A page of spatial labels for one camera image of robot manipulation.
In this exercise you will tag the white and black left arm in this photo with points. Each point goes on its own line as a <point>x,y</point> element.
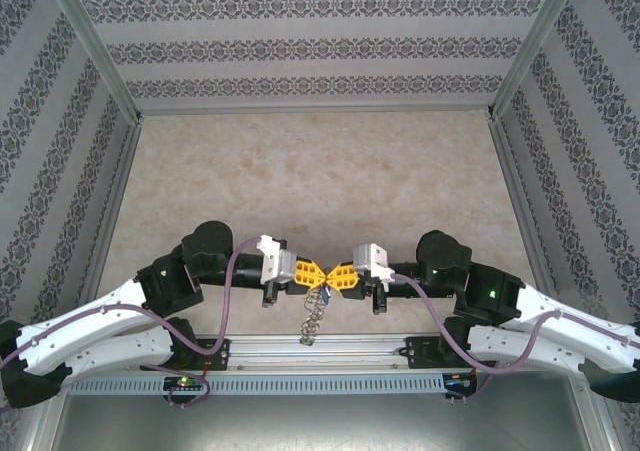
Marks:
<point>125,348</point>

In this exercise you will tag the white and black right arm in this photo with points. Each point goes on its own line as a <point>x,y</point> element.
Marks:
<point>520,343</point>

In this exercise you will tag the small controller board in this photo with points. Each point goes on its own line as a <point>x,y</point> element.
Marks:
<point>185,383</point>
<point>457,380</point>

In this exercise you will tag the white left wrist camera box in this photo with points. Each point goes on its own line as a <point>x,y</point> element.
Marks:
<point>280,266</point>

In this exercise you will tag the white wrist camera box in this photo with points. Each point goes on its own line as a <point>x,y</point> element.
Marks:
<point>280,266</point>
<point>370,258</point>

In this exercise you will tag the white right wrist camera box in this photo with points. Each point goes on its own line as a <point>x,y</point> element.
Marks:
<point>370,258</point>

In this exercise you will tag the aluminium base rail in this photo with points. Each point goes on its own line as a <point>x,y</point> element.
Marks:
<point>320,353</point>

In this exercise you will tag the aluminium frame beam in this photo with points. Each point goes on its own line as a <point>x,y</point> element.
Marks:
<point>42,433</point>
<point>520,196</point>
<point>597,428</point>
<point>116,196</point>
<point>315,109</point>

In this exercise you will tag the grey metal base plate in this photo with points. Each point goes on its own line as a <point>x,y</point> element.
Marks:
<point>320,426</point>

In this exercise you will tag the aluminium frame post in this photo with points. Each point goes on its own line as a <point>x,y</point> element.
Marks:
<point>96,46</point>
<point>531,46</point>

